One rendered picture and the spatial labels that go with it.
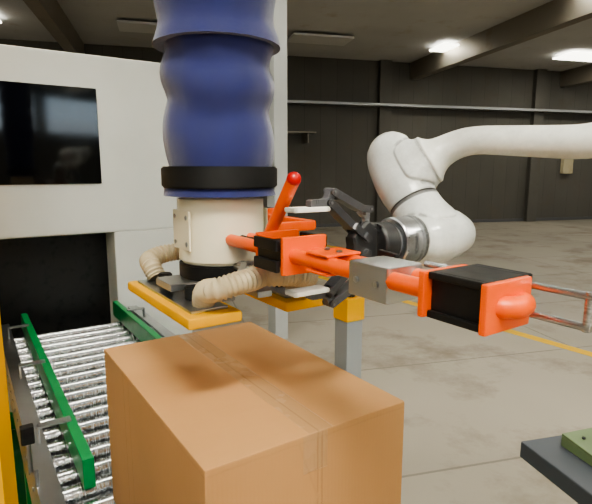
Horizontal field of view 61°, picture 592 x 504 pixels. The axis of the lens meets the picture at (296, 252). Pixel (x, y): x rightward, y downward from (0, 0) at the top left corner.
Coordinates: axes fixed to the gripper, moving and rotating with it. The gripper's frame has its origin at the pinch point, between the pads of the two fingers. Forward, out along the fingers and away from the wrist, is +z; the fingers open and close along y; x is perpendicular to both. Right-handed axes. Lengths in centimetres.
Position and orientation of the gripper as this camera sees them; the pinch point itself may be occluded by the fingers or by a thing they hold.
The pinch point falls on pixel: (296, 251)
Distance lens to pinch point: 79.8
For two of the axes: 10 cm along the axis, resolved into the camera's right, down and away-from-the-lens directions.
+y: 0.0, 9.9, 1.6
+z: -8.2, 0.9, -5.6
